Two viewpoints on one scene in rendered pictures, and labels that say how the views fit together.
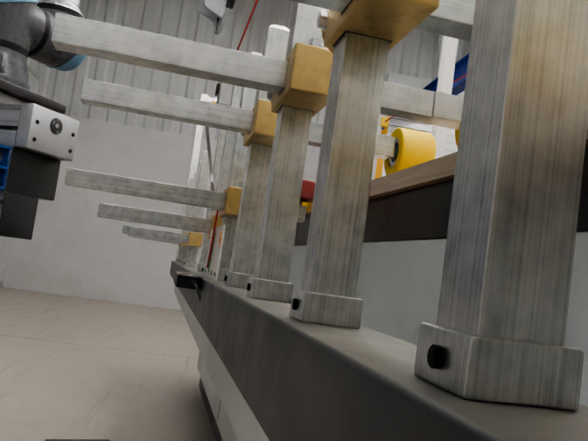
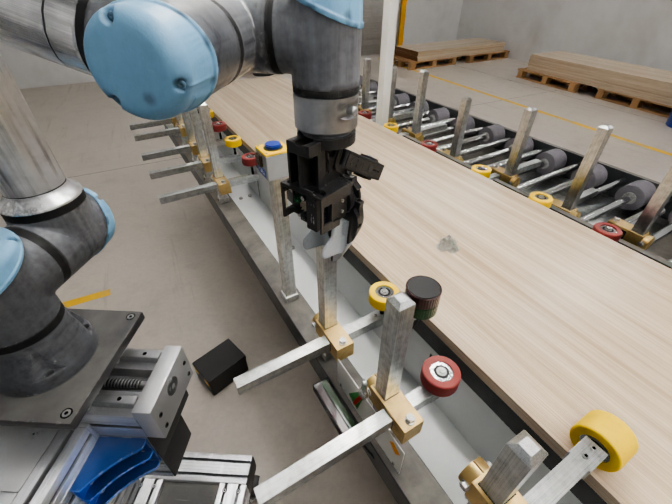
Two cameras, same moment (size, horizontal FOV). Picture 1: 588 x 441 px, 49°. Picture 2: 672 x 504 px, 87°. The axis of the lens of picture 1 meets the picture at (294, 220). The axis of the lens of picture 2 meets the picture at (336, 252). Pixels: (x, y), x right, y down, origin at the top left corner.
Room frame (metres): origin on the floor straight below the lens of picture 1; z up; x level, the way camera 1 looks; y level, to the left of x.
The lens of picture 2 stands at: (0.88, 0.35, 1.56)
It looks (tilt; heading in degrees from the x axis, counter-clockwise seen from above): 38 degrees down; 341
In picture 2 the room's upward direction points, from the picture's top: straight up
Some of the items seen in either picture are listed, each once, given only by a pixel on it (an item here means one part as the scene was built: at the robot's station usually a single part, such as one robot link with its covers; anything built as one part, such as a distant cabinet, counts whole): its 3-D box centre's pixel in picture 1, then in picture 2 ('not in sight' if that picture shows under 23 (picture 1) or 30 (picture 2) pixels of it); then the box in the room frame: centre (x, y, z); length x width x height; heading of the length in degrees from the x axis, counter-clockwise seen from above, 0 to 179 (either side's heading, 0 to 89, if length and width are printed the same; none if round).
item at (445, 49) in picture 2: not in sight; (451, 48); (8.26, -4.83, 0.23); 2.42 x 0.76 x 0.17; 99
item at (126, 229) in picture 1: (181, 238); (211, 187); (2.40, 0.41, 0.80); 0.44 x 0.03 x 0.04; 102
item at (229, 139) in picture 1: (227, 177); (327, 296); (1.47, 0.17, 0.93); 0.04 x 0.04 x 0.48; 12
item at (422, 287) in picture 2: not in sight; (414, 328); (1.24, 0.07, 1.04); 0.06 x 0.06 x 0.22; 12
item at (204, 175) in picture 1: (198, 212); (214, 159); (2.45, 0.37, 0.91); 0.04 x 0.04 x 0.48; 12
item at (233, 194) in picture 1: (237, 205); (393, 404); (1.21, 0.11, 0.85); 0.14 x 0.06 x 0.05; 12
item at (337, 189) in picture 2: not in sight; (322, 177); (1.28, 0.23, 1.35); 0.09 x 0.08 x 0.12; 121
